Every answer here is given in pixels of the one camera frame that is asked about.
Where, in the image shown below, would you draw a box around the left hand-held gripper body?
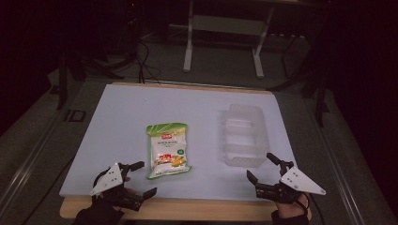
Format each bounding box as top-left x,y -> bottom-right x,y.
89,161 -> 148,213

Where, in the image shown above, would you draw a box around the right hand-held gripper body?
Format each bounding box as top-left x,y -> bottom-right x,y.
254,159 -> 328,205

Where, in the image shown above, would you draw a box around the person's left hand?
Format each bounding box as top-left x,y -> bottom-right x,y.
104,175 -> 139,211

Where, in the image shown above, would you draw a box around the person's right hand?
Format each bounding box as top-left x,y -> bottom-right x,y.
275,192 -> 312,220

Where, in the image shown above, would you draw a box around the green and white snack packet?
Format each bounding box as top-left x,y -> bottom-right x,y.
145,122 -> 192,180

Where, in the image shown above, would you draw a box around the clear plastic container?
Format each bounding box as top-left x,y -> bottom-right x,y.
221,103 -> 271,169

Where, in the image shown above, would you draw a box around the white table mat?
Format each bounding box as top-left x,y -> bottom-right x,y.
58,83 -> 297,202

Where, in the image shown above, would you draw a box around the wooden table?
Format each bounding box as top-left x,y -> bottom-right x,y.
59,82 -> 313,222

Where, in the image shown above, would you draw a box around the black square floor plate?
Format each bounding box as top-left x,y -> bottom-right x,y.
63,109 -> 87,124

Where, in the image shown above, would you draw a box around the black metal stand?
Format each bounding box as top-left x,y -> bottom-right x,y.
267,31 -> 331,128
50,51 -> 126,111

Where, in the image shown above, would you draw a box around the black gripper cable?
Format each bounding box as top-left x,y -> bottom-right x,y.
292,192 -> 327,225

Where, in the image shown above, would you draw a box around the metal floor rail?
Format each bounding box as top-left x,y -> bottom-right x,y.
303,93 -> 368,225
0,102 -> 76,217

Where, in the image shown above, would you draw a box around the black floor cables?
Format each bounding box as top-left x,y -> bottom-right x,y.
134,38 -> 163,85

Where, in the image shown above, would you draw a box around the white metal stand frame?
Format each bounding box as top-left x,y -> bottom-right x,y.
182,0 -> 277,80

